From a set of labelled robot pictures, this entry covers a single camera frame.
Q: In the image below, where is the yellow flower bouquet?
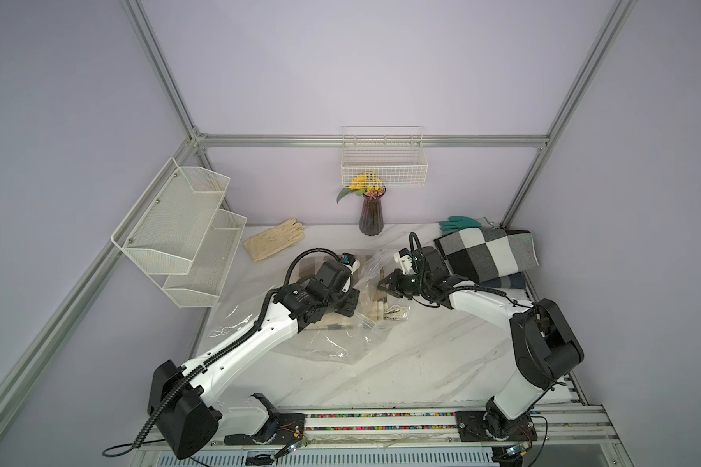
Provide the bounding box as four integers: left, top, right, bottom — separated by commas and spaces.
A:
336, 173, 387, 202

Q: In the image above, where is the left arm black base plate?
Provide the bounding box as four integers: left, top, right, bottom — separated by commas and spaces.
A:
223, 413, 307, 446

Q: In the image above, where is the beige leather glove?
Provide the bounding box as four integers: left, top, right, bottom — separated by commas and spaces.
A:
243, 218, 305, 262

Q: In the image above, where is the white mesh two-tier shelf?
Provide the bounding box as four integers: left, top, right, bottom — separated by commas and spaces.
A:
111, 159, 247, 309

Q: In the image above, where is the aluminium mounting rail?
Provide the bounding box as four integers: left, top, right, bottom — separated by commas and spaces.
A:
206, 403, 619, 448

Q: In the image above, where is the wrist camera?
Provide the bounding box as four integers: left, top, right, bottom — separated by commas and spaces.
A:
341, 253, 361, 274
393, 248, 416, 276

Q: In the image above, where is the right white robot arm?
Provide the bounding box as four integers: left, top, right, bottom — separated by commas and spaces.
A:
378, 232, 584, 441

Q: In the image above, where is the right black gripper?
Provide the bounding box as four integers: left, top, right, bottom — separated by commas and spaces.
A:
376, 269, 430, 299

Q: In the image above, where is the green rubber glove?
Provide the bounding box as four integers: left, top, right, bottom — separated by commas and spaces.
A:
438, 216, 482, 233

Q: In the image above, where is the black white grey checked scarf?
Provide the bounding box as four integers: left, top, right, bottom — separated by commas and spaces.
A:
434, 228, 539, 283

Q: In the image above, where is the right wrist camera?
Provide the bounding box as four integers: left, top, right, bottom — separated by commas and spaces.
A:
393, 248, 416, 276

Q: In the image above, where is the dark purple glass vase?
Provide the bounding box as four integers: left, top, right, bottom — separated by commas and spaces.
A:
359, 190, 385, 237

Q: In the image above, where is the clear plastic vacuum bag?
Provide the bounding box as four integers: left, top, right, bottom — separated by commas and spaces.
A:
206, 247, 422, 366

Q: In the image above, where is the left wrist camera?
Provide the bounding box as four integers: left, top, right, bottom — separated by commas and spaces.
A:
341, 253, 361, 274

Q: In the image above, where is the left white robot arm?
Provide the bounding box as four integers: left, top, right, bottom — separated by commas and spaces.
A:
101, 247, 359, 459

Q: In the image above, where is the brown beige plaid scarf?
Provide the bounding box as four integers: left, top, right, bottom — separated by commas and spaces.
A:
309, 249, 411, 331

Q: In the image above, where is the grey blue plaid scarf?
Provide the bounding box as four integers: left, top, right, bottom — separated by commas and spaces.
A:
479, 272, 527, 290

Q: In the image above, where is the white wire wall basket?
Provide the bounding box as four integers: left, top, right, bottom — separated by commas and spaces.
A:
341, 126, 428, 188

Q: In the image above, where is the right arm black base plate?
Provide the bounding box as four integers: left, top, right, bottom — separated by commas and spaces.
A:
455, 410, 537, 442

